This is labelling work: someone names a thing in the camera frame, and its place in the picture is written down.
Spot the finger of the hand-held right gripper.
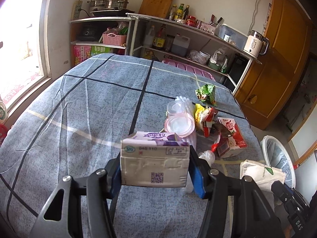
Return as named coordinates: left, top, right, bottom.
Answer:
left=271, top=180, right=296, bottom=204

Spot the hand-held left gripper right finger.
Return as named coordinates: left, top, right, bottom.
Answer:
left=189, top=150, right=283, bottom=238

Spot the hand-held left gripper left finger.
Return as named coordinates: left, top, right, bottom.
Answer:
left=28, top=157, right=123, bottom=238

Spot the white paper bag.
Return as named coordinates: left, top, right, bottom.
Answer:
left=239, top=160, right=287, bottom=199

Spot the white trash bin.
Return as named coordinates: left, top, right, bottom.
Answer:
left=260, top=135, right=297, bottom=191

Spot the purple white milk carton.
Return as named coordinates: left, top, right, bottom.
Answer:
left=120, top=131, right=191, bottom=187

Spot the clear plastic cup pink rim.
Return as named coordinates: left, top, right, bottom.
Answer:
left=165, top=101, right=196, bottom=138

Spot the red milk carton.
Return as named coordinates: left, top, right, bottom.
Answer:
left=212, top=117, right=248, bottom=158

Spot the yellow red snack bag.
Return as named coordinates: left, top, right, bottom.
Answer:
left=194, top=103, right=220, bottom=138

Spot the brown coffee drink packet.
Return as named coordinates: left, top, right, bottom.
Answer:
left=207, top=122, right=233, bottom=140

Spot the blue plaid tablecloth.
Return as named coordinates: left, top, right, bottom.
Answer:
left=0, top=53, right=275, bottom=238

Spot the green snack bag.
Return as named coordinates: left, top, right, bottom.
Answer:
left=195, top=84, right=216, bottom=107

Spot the pink plastic stool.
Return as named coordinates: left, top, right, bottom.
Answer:
left=161, top=59, right=216, bottom=81

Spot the green plastic bowl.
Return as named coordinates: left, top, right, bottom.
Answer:
left=208, top=59, right=223, bottom=71

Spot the white plastic tub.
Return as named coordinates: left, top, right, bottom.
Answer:
left=199, top=51, right=211, bottom=64

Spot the clear bag of food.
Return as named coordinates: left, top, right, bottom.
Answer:
left=187, top=50, right=201, bottom=62

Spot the wooden door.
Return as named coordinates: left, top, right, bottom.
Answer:
left=233, top=0, right=314, bottom=131

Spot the white plastic bag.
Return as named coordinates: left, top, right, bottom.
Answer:
left=210, top=48, right=227, bottom=65

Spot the green printed carton box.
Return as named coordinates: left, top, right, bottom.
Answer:
left=91, top=46, right=114, bottom=57

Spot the pink printed carton box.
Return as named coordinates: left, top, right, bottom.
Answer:
left=74, top=45, right=92, bottom=66

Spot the white plastic jerrycan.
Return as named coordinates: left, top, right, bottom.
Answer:
left=171, top=33, right=191, bottom=56

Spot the dark glass jar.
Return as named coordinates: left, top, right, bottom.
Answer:
left=164, top=34, right=175, bottom=53

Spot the pink woven basket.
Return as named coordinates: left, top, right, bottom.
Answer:
left=102, top=33, right=128, bottom=47

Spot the clear plastic bottle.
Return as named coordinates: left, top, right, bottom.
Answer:
left=143, top=25, right=155, bottom=48

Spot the red capped soy sauce bottle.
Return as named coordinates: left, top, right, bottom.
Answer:
left=153, top=25, right=167, bottom=50

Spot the long white shelf unit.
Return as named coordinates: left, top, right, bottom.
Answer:
left=126, top=12, right=263, bottom=94

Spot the white electric kettle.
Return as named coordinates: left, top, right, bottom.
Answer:
left=243, top=30, right=270, bottom=56

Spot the clear plastic storage box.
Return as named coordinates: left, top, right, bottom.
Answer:
left=218, top=24, right=248, bottom=50

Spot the black rice cooker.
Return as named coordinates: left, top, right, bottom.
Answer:
left=76, top=25, right=105, bottom=42

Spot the pink utensil rack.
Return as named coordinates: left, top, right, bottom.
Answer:
left=201, top=22, right=219, bottom=35

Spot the small white shelf unit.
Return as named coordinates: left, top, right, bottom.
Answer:
left=69, top=16, right=138, bottom=68

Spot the yellow label glass bottle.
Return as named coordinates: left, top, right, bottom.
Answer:
left=174, top=3, right=185, bottom=22

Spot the black induction cooker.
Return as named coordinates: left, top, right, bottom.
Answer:
left=90, top=8, right=136, bottom=17

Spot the window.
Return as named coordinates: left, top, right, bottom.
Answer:
left=0, top=0, right=60, bottom=121

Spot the white power strip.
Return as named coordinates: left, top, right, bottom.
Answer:
left=72, top=0, right=83, bottom=20

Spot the stainless steel steamer pot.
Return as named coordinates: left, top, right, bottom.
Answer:
left=106, top=0, right=130, bottom=10

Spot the wooden cutting board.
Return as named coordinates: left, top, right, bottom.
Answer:
left=138, top=0, right=177, bottom=18

